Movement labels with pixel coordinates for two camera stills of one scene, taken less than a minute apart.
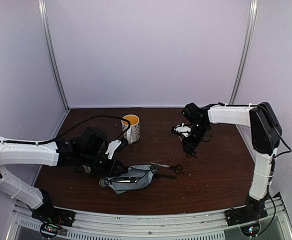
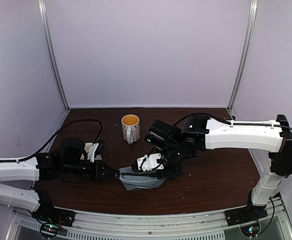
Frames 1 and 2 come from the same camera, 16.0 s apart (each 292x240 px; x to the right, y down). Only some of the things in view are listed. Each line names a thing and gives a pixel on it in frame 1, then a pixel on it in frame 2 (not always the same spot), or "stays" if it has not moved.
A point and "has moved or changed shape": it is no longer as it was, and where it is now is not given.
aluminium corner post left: x=46 y=32 stays
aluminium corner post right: x=247 y=46 stays
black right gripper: x=189 y=144 -> x=159 y=172
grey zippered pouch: x=137 y=176 has moved or changed shape
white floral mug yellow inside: x=133 y=134 stays
